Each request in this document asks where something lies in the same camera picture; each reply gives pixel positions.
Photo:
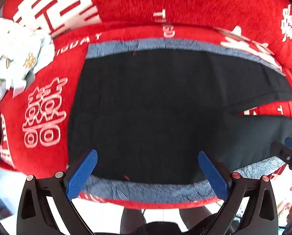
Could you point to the red printed blanket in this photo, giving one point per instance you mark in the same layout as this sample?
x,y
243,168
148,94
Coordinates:
x,y
185,5

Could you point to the dark pants with blue waistband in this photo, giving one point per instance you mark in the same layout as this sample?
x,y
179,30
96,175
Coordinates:
x,y
148,102

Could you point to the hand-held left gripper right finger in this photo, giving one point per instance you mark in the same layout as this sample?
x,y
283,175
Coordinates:
x,y
212,173

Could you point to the person's leg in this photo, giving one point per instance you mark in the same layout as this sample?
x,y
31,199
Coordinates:
x,y
131,221

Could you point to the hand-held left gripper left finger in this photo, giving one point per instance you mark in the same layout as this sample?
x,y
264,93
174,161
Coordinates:
x,y
83,170

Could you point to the white floral cloth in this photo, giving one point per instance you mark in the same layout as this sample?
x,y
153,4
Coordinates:
x,y
18,46

